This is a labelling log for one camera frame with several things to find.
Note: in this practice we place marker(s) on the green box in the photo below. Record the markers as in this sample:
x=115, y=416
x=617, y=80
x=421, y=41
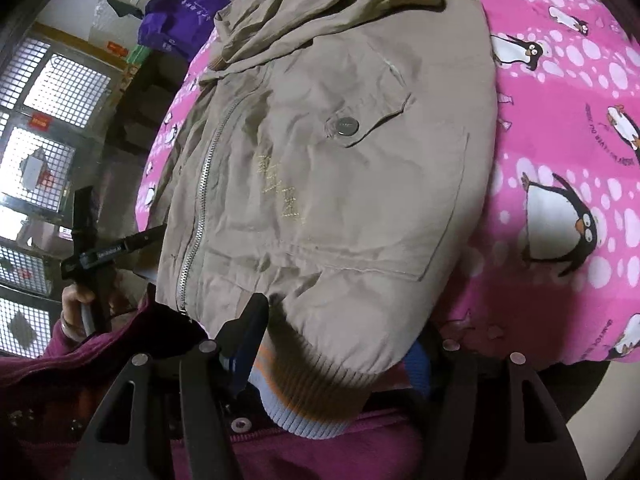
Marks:
x=140, y=56

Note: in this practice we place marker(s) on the person's left forearm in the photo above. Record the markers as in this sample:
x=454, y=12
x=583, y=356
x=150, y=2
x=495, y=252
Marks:
x=50, y=360

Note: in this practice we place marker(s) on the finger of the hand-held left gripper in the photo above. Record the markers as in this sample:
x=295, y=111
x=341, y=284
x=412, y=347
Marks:
x=145, y=240

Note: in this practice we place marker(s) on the purple bag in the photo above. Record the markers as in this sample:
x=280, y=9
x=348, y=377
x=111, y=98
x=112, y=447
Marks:
x=185, y=10

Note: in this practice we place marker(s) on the khaki zip jacket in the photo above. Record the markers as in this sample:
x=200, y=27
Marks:
x=325, y=185

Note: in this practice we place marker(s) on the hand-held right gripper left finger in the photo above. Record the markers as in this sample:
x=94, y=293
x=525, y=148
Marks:
x=245, y=355

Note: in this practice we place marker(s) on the person's left hand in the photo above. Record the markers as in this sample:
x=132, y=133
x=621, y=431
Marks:
x=75, y=305

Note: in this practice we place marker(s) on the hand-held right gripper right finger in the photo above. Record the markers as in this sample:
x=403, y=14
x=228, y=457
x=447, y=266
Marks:
x=417, y=370

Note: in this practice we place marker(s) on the pink penguin bed sheet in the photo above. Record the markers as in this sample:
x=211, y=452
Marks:
x=550, y=110

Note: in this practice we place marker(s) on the window with metal grille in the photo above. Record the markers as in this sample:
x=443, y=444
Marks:
x=55, y=110

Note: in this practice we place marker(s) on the person's magenta top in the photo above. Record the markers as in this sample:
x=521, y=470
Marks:
x=325, y=450

